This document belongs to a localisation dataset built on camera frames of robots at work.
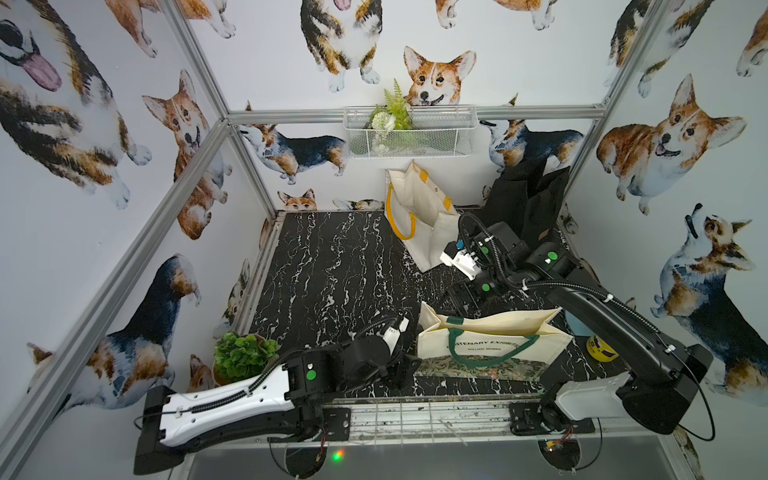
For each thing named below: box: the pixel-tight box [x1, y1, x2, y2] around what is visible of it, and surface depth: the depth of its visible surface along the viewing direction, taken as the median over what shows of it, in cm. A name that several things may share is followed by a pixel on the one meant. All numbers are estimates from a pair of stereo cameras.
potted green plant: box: [213, 332, 279, 383], surface depth 72 cm
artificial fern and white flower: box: [363, 78, 413, 154], surface depth 85 cm
